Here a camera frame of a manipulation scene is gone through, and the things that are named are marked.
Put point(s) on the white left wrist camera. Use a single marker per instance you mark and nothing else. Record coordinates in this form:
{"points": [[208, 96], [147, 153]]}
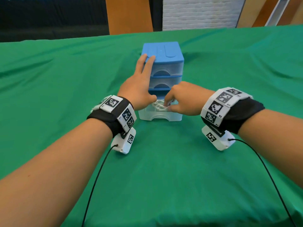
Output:
{"points": [[122, 145]]}

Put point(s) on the white left marker tag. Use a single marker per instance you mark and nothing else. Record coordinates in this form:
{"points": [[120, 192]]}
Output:
{"points": [[111, 102]]}

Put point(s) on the black sofa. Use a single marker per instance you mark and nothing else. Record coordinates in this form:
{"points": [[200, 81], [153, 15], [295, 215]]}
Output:
{"points": [[47, 33]]}

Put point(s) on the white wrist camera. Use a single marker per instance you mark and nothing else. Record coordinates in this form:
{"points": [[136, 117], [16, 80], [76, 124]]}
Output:
{"points": [[122, 145], [220, 143]]}

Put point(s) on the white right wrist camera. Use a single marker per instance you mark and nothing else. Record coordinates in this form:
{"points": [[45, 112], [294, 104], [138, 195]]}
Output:
{"points": [[220, 143]]}

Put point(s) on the white metal frame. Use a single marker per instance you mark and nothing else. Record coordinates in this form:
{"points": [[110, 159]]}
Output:
{"points": [[277, 11]]}

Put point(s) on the white marker tag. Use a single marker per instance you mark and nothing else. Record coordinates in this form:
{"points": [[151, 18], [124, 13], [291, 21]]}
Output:
{"points": [[111, 102], [217, 106]]}

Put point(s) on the person's right forearm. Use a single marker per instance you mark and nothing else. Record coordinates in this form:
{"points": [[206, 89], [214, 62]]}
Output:
{"points": [[277, 141]]}

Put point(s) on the wide orange wooden panel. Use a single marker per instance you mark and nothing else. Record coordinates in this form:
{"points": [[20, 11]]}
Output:
{"points": [[129, 14]]}

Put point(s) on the person's left forearm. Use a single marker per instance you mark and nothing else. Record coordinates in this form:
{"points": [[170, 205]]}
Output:
{"points": [[47, 177]]}

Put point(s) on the person's right hand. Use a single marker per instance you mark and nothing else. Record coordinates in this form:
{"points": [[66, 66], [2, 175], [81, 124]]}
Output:
{"points": [[191, 99]]}

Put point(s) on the person's left hand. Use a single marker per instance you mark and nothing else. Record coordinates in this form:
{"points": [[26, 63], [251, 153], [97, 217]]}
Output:
{"points": [[137, 92]]}

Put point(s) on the white right marker tag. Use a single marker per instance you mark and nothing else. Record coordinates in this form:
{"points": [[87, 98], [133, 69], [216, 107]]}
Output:
{"points": [[217, 106]]}

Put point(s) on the tan wooden board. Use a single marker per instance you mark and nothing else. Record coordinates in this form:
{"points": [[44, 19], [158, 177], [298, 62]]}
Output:
{"points": [[293, 11], [249, 11]]}

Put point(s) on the blue plastic mini drawer unit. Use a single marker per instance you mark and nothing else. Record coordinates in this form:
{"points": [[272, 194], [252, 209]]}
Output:
{"points": [[165, 50]]}

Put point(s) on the green tablecloth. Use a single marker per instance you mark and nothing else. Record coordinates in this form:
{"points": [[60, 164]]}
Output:
{"points": [[165, 186]]}

